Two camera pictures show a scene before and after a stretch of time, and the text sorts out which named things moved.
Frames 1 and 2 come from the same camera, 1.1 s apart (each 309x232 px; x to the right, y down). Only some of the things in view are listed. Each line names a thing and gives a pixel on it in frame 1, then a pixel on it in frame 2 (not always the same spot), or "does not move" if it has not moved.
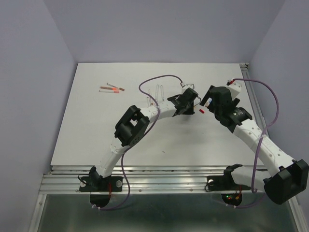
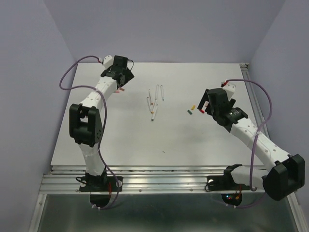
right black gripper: (206, 96) does not move
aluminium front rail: (138, 180) does not move
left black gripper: (190, 111) → (129, 76)
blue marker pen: (157, 92) does not move
